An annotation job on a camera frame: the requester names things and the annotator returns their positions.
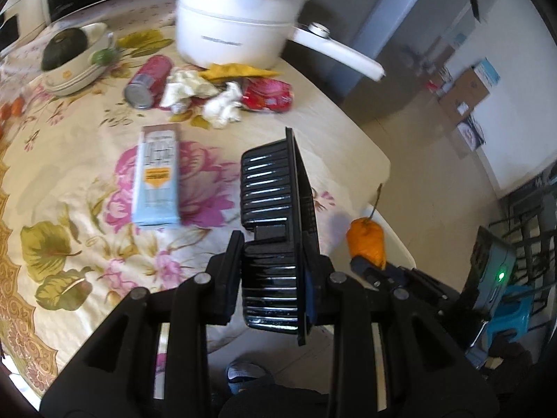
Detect stacked white bowls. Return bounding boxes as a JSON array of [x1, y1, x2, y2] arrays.
[[42, 23, 115, 97]]

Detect crumpled cream paper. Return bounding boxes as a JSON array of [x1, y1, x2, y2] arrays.
[[159, 67, 219, 115]]

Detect light blue milk carton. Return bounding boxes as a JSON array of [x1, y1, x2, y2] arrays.
[[131, 124, 180, 227]]

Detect white electric pot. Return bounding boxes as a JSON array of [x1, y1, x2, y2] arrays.
[[175, 0, 385, 81]]

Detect crumpled white tissue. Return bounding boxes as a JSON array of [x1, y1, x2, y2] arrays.
[[201, 81, 243, 129]]

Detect dark green avocado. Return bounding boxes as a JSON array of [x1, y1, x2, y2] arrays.
[[41, 28, 89, 72]]

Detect green lime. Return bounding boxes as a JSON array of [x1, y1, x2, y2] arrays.
[[90, 47, 120, 67]]

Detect orange peel with stem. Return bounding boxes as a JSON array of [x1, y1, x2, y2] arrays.
[[346, 184, 387, 270]]

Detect grey refrigerator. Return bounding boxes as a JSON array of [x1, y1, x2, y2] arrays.
[[282, 0, 417, 103]]

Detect yellow wrapper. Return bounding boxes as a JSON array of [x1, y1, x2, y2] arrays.
[[199, 63, 280, 82]]

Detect black plastic tray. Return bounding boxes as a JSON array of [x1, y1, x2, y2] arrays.
[[240, 127, 319, 345]]

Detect crushed red soda can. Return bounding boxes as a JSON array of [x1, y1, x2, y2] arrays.
[[241, 77, 293, 113]]

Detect cardboard boxes on floor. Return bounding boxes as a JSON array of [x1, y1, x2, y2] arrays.
[[426, 57, 500, 152]]

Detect floral tablecloth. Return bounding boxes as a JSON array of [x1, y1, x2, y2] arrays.
[[1, 0, 390, 394]]

